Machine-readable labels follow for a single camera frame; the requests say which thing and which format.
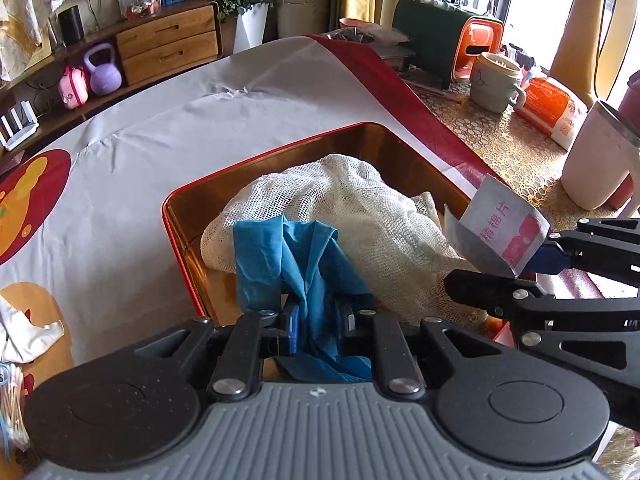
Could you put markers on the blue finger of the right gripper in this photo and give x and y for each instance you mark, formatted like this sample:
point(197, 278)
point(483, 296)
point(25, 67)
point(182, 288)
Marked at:
point(597, 338)
point(605, 247)

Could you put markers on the red tin box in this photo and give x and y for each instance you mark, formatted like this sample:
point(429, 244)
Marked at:
point(188, 211)

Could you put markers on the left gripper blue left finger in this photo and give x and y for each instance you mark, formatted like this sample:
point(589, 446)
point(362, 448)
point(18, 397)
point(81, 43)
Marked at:
point(241, 349)

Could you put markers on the white ceramic mug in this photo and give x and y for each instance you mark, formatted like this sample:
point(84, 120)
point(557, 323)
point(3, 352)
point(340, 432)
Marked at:
point(496, 83)

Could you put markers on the white cloth rag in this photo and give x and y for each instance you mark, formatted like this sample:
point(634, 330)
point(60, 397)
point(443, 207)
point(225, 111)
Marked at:
point(21, 341)

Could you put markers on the orange tissue pack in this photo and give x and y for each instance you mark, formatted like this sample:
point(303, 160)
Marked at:
point(554, 110)

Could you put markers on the green orange storage box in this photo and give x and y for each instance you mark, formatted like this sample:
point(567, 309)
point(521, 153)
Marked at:
point(445, 40)

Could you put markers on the white cotton pad packet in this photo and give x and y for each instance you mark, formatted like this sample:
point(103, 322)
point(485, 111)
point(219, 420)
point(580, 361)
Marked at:
point(499, 232)

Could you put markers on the purple kettlebell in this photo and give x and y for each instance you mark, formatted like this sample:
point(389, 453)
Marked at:
point(104, 78)

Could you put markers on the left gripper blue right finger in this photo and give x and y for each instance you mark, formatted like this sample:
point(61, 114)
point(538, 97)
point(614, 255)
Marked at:
point(378, 336)

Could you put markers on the potted plant white pot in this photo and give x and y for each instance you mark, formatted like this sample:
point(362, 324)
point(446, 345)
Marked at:
point(243, 23)

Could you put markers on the wooden tv sideboard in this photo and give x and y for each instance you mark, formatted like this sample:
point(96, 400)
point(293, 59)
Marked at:
point(147, 51)

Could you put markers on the white wifi router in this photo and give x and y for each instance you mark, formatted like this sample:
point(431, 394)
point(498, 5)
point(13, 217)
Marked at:
point(18, 124)

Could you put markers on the cream knitted mesh cloth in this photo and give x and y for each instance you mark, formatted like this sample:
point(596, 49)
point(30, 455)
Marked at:
point(395, 242)

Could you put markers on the giraffe figure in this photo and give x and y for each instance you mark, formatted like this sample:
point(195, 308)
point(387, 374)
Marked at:
point(589, 59)

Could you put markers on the blue plastic bag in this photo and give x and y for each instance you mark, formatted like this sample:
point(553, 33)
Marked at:
point(300, 267)

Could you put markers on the white tumbler cup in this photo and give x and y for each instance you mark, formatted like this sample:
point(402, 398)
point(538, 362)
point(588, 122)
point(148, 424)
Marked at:
point(604, 153)

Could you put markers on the black cylindrical speaker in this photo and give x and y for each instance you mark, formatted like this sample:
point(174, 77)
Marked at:
point(71, 26)

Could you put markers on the pink toy case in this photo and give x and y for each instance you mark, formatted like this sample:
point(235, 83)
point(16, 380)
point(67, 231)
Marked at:
point(73, 87)

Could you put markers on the printed white tablecloth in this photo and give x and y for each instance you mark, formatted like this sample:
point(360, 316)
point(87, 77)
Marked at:
point(82, 241)

